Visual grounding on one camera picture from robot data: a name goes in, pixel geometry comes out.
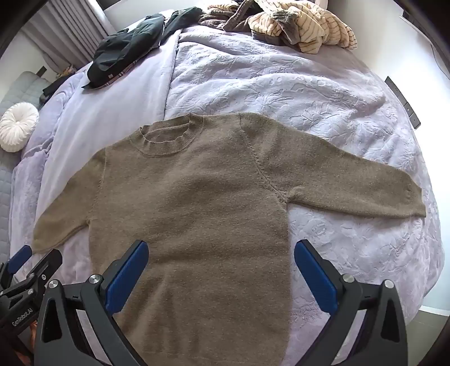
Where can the dark cloth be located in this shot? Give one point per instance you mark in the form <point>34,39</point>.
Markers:
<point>54,88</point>

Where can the black wall outlet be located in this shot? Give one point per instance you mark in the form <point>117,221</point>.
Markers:
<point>41,70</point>

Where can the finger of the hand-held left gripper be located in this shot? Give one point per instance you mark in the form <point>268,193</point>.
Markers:
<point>19,259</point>
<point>38,269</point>

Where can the beige striped garment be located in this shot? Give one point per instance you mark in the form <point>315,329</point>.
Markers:
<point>316,24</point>

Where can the grey pleated curtain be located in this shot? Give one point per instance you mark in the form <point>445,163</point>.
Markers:
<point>70,31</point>

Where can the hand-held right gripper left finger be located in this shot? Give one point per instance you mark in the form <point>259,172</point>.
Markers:
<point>128,278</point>

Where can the white round cushion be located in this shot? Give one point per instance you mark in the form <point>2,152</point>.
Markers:
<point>19,126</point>

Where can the grey quilted mat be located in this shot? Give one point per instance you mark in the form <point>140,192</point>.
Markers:
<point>21,88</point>

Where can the black jacket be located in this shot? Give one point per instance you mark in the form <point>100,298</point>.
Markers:
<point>119,52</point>

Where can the lavender embossed blanket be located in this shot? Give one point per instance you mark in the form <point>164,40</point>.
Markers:
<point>281,88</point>

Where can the brown knit sweater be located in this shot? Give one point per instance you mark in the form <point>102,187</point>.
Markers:
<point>211,211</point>

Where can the black wall panel strip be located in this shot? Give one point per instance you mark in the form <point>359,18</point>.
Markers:
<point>404,104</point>

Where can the grey-brown knit garment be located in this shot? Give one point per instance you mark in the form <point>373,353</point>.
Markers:
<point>225,19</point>

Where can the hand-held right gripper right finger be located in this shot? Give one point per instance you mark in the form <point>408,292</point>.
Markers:
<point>316,278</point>

